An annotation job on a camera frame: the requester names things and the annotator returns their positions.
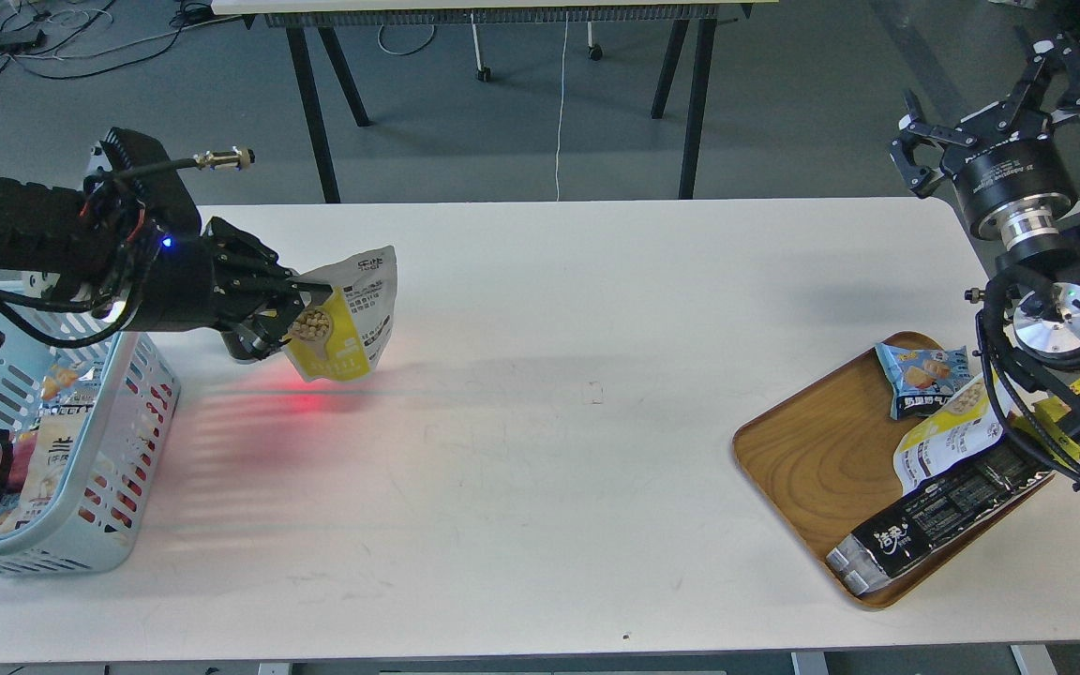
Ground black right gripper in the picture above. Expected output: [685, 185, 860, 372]
[889, 33, 1080, 243]

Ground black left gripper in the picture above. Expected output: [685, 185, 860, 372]
[82, 129, 333, 342]

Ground yellow white snack pouch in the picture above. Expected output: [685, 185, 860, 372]
[892, 374, 1005, 496]
[284, 247, 399, 382]

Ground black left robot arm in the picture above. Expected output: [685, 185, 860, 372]
[0, 127, 333, 362]

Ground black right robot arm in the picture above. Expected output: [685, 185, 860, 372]
[888, 33, 1080, 488]

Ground light blue plastic basket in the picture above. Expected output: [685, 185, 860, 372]
[0, 315, 180, 577]

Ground blue snack packet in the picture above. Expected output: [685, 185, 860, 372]
[875, 342, 971, 420]

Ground yellow cartoon snack packet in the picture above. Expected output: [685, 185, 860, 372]
[1009, 352, 1080, 470]

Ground snack packs inside basket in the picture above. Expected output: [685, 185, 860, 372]
[0, 357, 106, 535]

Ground black snack package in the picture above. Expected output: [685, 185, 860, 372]
[824, 440, 1053, 595]

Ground black barcode scanner red window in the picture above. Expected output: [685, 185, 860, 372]
[219, 329, 287, 363]

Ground black leg background table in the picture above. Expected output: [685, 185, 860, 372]
[212, 0, 780, 204]

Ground black floor cables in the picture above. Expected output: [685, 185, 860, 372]
[0, 0, 241, 121]

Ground white hanging cable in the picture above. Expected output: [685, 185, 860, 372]
[554, 19, 571, 203]

